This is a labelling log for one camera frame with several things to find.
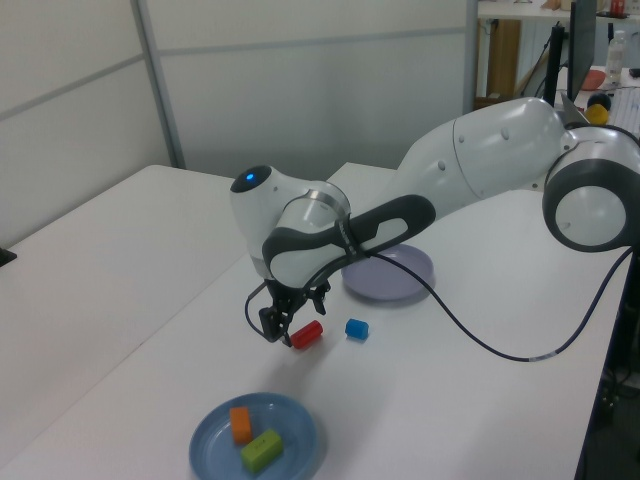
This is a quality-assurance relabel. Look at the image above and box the grey metal partition post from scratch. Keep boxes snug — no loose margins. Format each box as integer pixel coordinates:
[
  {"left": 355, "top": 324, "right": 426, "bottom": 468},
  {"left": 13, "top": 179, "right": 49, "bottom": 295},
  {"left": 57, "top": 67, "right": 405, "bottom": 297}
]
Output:
[
  {"left": 459, "top": 0, "right": 482, "bottom": 114},
  {"left": 130, "top": 0, "right": 187, "bottom": 170}
]

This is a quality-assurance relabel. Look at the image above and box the green rectangular block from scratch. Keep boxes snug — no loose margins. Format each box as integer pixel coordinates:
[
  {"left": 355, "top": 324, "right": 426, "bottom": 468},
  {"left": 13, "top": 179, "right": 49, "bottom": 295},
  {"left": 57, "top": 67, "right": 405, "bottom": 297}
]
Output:
[{"left": 240, "top": 428, "right": 285, "bottom": 472}]

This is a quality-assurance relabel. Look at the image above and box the white background desk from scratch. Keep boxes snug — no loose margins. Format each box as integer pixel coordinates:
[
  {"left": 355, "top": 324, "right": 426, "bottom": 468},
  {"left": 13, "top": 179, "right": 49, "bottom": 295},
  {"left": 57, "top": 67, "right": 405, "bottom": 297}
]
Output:
[{"left": 477, "top": 2, "right": 571, "bottom": 24}]

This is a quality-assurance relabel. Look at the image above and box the red cylinder block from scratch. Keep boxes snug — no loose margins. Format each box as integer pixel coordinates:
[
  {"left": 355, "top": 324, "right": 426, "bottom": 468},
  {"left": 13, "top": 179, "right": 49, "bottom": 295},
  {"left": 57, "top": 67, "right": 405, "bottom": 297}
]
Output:
[{"left": 290, "top": 319, "right": 325, "bottom": 350}]

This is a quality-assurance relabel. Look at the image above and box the white keyboard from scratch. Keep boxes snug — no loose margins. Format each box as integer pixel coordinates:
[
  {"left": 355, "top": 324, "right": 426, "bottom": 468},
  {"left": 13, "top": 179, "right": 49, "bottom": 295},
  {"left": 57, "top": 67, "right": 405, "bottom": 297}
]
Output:
[{"left": 610, "top": 85, "right": 640, "bottom": 136}]

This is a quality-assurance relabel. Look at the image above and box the blue hexagonal block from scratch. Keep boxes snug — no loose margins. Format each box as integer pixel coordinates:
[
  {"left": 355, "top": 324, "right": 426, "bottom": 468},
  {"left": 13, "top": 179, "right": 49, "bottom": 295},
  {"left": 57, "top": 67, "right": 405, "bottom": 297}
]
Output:
[{"left": 344, "top": 317, "right": 372, "bottom": 341}]

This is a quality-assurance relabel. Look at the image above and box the black monitor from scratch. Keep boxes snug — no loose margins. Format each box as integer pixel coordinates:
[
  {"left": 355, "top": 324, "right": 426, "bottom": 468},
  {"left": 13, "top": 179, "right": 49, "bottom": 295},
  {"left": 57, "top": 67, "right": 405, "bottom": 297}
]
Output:
[{"left": 566, "top": 0, "right": 599, "bottom": 105}]

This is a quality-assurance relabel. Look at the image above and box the blue plate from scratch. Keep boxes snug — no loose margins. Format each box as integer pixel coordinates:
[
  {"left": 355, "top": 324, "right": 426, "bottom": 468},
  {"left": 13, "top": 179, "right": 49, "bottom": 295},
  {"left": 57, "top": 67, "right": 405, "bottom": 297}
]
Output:
[{"left": 188, "top": 392, "right": 320, "bottom": 480}]

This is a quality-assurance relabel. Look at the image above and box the clear plastic bottle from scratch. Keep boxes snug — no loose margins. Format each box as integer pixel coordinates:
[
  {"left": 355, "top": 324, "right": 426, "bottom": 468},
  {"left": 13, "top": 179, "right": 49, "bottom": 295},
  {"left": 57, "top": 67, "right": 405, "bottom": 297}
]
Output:
[{"left": 605, "top": 29, "right": 629, "bottom": 89}]

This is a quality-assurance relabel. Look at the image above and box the orange rectangular block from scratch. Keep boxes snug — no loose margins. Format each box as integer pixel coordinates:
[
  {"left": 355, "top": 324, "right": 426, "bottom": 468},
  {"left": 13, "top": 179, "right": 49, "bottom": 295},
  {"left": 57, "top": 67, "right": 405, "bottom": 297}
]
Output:
[{"left": 229, "top": 406, "right": 254, "bottom": 445}]

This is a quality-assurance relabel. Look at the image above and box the black monitor stand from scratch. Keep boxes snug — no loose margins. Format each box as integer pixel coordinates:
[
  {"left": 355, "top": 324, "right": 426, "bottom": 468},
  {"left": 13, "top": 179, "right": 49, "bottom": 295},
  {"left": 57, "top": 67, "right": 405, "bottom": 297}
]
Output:
[{"left": 542, "top": 22, "right": 570, "bottom": 109}]

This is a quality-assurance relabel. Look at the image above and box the short thin black cable loop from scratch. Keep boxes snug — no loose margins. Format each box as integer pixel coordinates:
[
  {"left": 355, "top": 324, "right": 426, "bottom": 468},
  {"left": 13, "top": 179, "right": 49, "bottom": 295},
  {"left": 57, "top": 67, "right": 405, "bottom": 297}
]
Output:
[{"left": 244, "top": 284, "right": 269, "bottom": 337}]

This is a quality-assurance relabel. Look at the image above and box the long black robot cable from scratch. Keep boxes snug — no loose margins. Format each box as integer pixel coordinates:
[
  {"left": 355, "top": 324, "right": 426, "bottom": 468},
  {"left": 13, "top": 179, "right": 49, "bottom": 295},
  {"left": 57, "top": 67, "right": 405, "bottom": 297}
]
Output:
[{"left": 299, "top": 247, "right": 636, "bottom": 362}]

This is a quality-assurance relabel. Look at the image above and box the lilac plate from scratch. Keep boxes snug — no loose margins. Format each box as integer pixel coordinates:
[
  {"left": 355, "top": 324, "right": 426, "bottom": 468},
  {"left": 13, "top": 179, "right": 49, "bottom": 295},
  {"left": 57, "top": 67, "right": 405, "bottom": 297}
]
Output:
[{"left": 340, "top": 243, "right": 435, "bottom": 303}]

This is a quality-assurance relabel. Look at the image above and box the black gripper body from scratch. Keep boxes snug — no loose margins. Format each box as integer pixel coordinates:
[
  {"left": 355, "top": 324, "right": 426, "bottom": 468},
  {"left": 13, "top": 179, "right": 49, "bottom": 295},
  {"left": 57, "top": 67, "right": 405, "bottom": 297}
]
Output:
[{"left": 264, "top": 277, "right": 333, "bottom": 314}]

